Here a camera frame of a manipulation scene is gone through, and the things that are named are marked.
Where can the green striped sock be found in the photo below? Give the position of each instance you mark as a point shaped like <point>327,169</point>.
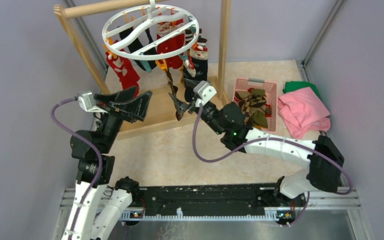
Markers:
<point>257,118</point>

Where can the white round clip hanger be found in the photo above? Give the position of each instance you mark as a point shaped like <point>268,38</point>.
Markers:
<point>153,15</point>

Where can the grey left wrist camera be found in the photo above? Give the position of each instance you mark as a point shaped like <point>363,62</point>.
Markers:
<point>88,103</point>

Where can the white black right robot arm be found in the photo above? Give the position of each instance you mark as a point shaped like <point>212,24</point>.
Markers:
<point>320,160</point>

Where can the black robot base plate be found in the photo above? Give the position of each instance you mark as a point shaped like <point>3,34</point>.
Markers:
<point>223,200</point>

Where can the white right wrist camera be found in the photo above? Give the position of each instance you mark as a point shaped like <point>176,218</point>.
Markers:
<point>205,92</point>

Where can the black hanging sock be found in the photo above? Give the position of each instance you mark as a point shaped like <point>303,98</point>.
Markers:
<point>147,66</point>

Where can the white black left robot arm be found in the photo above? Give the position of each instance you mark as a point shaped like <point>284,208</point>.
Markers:
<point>95,166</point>

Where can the wooden hanger stand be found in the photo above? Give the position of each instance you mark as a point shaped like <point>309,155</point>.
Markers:
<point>161,112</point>

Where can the mustard sock striped cuff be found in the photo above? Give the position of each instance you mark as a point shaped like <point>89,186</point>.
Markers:
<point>189,35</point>

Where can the navy blue sock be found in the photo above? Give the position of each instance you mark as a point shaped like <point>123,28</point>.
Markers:
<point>188,73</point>

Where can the navy sock red cuff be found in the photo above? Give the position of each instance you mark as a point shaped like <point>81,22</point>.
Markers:
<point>200,54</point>

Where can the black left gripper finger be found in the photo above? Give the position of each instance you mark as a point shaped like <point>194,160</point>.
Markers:
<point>117,97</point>
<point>138,106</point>

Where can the pink folded cloth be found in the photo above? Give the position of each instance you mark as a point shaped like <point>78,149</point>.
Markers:
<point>301,111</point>

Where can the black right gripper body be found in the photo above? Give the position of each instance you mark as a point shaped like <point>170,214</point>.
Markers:
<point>209,114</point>

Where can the red bear sock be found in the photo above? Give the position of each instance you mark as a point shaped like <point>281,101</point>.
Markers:
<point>123,68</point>

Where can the pink perforated plastic basket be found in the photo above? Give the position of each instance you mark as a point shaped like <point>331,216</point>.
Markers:
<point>244,84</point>

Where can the green folded cloth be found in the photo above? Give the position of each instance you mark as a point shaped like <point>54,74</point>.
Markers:
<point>292,86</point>

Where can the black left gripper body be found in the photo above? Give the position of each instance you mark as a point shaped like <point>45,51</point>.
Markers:
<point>112,121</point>

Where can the argyle patterned sock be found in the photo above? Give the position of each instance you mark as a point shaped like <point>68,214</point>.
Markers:
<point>252,104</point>
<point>174,89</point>

